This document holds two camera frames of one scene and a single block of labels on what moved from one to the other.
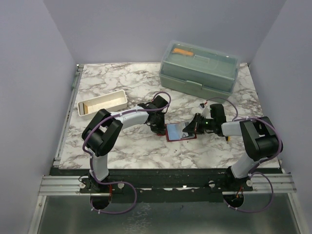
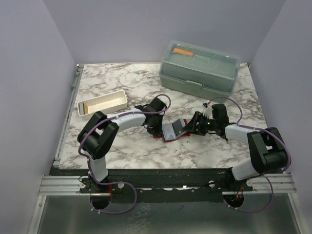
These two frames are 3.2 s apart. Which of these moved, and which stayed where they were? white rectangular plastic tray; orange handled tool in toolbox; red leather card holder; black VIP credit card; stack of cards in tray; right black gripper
Moved: red leather card holder; black VIP credit card
Stayed: orange handled tool in toolbox; stack of cards in tray; white rectangular plastic tray; right black gripper
